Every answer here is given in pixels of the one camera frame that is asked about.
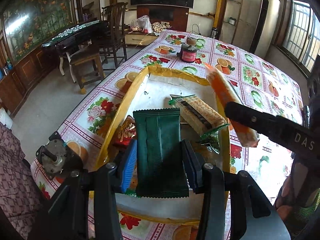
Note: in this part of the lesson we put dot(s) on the floral fruit tablecloth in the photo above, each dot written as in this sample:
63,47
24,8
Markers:
259,84

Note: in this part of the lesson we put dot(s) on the orange cracker pack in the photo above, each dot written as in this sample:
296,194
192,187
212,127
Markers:
232,105

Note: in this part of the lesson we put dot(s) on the small cork-top jar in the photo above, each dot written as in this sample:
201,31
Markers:
191,41

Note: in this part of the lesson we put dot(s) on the steel thermos bottle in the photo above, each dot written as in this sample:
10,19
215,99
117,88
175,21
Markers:
214,33

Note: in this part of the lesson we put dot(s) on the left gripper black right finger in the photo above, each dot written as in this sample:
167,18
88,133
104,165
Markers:
192,162

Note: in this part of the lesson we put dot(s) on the dark green packet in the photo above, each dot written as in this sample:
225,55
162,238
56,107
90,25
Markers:
160,170

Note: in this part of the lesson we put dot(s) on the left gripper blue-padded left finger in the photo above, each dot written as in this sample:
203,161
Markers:
127,166

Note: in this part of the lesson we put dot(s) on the dark wooden chair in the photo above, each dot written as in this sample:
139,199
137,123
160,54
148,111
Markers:
113,39

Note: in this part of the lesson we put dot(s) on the white standing air conditioner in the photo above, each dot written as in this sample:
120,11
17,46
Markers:
266,25

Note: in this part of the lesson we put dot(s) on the black glossy side table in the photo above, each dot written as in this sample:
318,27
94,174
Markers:
74,36

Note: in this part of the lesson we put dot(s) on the yellow cardboard tray box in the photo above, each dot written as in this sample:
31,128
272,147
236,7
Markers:
152,89

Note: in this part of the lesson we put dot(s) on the dark red gold snack bag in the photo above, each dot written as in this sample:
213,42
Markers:
125,133

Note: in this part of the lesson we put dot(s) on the person in brown patterned jacket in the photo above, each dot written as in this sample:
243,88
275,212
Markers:
21,198

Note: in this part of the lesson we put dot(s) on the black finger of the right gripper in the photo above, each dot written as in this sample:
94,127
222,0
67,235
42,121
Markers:
277,128

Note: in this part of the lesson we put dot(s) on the green wrinkled snack bag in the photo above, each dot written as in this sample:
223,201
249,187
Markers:
210,139

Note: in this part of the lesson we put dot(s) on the window with metal grille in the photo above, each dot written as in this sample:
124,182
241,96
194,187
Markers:
298,34

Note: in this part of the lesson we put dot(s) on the large floral wall painting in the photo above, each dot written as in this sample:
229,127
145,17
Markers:
28,23

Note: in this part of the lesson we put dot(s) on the wooden stool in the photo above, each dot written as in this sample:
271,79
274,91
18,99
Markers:
85,66

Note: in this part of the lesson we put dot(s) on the white plastic bag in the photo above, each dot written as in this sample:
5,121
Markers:
141,24

